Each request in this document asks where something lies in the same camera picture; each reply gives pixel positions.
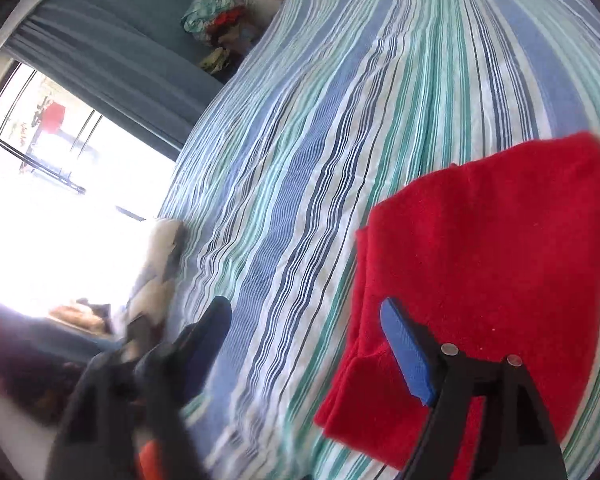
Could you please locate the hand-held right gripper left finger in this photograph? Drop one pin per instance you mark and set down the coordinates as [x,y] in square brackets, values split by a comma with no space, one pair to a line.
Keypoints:
[207,345]

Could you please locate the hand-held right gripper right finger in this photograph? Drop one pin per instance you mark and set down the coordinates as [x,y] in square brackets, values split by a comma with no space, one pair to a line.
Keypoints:
[407,355]

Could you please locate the red sweater with white figure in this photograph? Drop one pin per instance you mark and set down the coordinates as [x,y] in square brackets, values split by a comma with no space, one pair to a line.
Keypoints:
[480,240]

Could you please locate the pile of colourful clothes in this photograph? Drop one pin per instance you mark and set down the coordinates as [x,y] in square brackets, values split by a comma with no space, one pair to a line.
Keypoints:
[215,10]

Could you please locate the tan dark cloth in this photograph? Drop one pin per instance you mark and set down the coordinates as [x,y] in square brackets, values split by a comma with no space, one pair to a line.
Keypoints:
[82,314]

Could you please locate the orange floor mat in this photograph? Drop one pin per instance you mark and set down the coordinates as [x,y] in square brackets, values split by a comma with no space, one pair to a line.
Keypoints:
[149,460]

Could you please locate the window with black grille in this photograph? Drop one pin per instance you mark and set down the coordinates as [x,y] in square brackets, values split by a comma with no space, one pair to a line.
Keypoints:
[55,200]

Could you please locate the blue green striped bedspread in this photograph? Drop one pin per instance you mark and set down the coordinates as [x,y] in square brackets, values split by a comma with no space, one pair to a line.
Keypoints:
[330,135]

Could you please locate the blue curtain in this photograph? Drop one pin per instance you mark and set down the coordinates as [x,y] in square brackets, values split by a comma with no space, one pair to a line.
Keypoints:
[120,45]

